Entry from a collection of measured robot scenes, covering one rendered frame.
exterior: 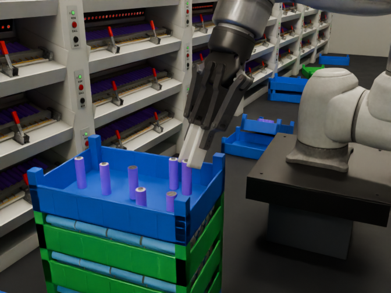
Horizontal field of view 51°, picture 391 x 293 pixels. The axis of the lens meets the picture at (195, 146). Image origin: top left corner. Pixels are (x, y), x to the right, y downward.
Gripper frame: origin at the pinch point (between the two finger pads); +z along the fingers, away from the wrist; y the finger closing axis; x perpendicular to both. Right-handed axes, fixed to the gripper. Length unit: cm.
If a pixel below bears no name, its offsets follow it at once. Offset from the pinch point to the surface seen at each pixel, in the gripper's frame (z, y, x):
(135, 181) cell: 10.2, 8.6, 3.3
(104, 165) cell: 9.5, 13.7, 7.4
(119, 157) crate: 9.2, 21.9, -0.7
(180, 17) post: -41, 97, -58
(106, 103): 3, 82, -28
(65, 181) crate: 15.9, 21.9, 9.7
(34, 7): -17, 66, 10
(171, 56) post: -24, 102, -64
